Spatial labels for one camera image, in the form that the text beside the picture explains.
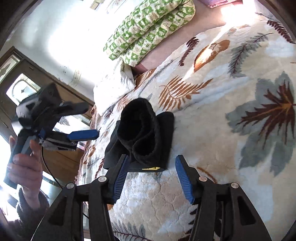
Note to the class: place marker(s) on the white floral pillow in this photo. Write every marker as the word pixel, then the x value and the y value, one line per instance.
pixel 113 82

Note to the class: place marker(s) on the person's left hand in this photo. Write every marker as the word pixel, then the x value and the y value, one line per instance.
pixel 27 171

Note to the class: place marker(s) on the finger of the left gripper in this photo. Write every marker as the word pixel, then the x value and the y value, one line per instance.
pixel 57 141
pixel 70 108

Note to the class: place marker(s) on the black pants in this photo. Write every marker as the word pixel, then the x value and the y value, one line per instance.
pixel 144 136

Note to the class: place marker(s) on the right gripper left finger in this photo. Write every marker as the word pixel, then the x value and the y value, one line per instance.
pixel 64 218

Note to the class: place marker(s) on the green white patterned quilt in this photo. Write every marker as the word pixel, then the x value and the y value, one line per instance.
pixel 145 27

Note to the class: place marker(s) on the stained glass wooden door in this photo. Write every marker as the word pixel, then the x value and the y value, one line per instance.
pixel 20 78

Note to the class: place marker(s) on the dark fuzzy sleeve forearm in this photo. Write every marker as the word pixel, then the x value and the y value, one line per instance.
pixel 29 219

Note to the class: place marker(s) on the pink quilted bed sheet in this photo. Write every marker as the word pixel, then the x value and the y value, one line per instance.
pixel 205 18

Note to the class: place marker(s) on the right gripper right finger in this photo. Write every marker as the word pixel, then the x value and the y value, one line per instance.
pixel 223 210

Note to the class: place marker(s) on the leaf pattern fleece blanket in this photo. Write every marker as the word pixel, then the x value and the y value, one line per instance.
pixel 232 92

